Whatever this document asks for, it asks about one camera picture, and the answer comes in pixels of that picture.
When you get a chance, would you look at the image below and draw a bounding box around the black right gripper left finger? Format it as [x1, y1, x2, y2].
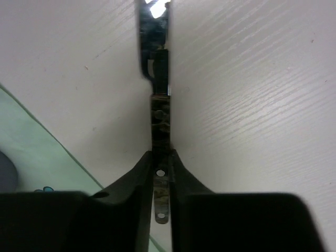
[1, 152, 153, 251]

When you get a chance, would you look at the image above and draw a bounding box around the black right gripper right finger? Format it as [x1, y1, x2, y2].
[170, 151, 325, 251]

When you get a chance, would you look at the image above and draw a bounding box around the green cartoon print placemat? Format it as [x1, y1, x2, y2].
[1, 89, 162, 251]

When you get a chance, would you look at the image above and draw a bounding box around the steel knife patterned handle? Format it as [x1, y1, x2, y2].
[136, 1, 171, 224]

